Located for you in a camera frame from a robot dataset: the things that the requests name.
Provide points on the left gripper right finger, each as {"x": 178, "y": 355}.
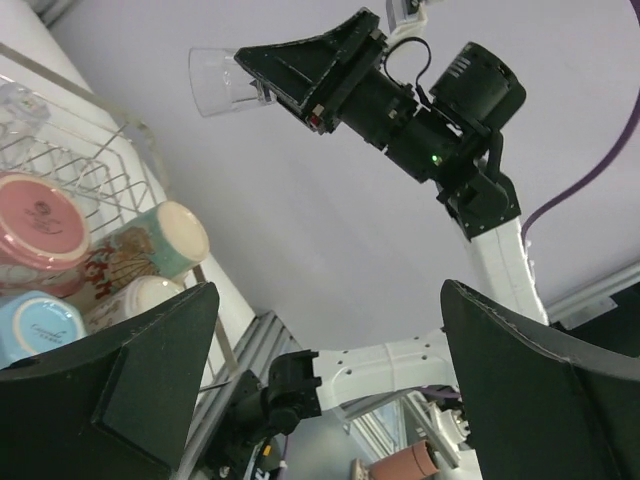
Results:
{"x": 541, "y": 404}

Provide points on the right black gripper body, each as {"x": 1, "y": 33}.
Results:
{"x": 393, "y": 117}

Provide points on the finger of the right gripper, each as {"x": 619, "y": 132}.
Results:
{"x": 313, "y": 77}

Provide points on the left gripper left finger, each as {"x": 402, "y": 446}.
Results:
{"x": 117, "y": 404}

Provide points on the clear glass cup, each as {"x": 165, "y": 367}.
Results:
{"x": 23, "y": 115}
{"x": 219, "y": 85}

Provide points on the orange interior white mug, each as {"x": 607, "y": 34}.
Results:
{"x": 139, "y": 296}

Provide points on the light blue mug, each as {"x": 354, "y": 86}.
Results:
{"x": 34, "y": 323}

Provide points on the cream coral pattern mug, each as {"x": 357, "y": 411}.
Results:
{"x": 166, "y": 241}

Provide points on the pink patterned mug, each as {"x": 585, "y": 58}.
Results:
{"x": 44, "y": 237}

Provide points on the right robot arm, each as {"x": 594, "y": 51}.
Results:
{"x": 352, "y": 254}

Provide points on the terracotta flower pot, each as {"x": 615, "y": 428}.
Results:
{"x": 411, "y": 463}

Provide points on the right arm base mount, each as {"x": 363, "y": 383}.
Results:
{"x": 238, "y": 430}

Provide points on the aluminium mounting rail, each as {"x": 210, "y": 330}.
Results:
{"x": 265, "y": 339}

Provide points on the wire dish rack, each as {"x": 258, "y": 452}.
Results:
{"x": 100, "y": 153}

